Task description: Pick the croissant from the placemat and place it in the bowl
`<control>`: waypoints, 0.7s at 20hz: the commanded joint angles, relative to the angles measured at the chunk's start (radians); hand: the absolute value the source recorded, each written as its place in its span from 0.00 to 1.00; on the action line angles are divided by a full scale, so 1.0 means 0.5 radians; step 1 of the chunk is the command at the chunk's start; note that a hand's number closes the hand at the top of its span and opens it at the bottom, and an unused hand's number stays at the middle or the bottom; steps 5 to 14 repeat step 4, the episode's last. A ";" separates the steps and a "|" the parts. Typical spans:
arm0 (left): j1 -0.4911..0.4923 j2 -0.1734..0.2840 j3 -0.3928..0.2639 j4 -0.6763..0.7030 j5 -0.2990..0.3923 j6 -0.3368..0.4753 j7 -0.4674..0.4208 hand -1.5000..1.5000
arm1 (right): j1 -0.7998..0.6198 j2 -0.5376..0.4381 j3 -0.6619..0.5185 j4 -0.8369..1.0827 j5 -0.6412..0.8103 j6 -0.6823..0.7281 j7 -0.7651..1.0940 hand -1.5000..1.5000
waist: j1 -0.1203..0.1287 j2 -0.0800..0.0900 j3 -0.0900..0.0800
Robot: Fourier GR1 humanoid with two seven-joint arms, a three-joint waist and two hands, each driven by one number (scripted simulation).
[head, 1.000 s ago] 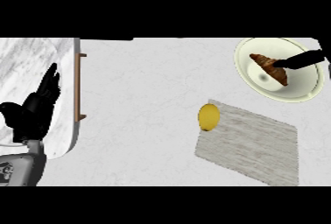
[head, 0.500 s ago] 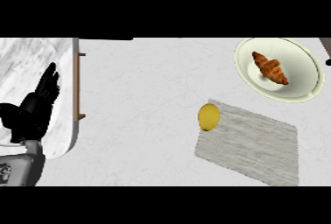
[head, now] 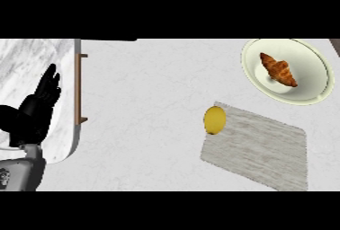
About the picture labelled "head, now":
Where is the brown wooden handle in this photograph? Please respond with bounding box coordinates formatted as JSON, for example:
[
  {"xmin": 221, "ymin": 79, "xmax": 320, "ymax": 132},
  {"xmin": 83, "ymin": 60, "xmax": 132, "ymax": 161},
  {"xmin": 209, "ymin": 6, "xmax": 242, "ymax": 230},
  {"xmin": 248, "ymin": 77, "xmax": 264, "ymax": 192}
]
[{"xmin": 73, "ymin": 53, "xmax": 89, "ymax": 125}]

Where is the brown croissant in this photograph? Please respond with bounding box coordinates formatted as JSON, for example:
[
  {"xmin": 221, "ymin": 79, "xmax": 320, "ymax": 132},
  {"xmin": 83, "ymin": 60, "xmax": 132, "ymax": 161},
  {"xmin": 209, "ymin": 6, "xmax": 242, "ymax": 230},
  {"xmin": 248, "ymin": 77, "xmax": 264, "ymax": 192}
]
[{"xmin": 259, "ymin": 52, "xmax": 299, "ymax": 88}]

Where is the grey woven placemat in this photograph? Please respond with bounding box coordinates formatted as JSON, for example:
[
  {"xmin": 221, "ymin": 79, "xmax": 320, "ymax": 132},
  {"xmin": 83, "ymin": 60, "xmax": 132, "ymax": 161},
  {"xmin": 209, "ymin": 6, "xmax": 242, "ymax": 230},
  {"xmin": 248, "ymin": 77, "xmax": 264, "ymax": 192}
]
[{"xmin": 200, "ymin": 101, "xmax": 310, "ymax": 191}]

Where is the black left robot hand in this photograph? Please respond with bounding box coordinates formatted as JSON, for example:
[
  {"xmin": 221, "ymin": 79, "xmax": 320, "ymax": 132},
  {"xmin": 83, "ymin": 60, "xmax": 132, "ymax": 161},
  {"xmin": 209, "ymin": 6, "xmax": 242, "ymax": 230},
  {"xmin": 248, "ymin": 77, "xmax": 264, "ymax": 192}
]
[{"xmin": 0, "ymin": 63, "xmax": 63, "ymax": 148}]

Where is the pale green bowl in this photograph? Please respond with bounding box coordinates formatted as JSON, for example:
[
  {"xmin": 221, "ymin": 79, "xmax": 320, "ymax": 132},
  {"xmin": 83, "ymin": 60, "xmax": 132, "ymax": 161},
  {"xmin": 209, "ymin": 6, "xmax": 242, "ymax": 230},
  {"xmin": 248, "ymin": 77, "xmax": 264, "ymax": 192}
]
[{"xmin": 242, "ymin": 39, "xmax": 336, "ymax": 106}]

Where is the yellow lemon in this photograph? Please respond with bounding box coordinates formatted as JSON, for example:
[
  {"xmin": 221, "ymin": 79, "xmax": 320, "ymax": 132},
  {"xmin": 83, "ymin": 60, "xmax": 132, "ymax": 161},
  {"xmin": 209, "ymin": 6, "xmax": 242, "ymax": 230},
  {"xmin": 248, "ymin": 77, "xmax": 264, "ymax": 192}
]
[{"xmin": 203, "ymin": 105, "xmax": 228, "ymax": 136}]

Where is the white marble slab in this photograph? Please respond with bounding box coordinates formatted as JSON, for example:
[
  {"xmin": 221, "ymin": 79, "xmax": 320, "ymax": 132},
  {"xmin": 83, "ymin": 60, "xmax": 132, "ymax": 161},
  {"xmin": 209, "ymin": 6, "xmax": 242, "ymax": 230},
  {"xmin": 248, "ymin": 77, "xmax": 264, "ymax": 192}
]
[{"xmin": 0, "ymin": 39, "xmax": 83, "ymax": 164}]

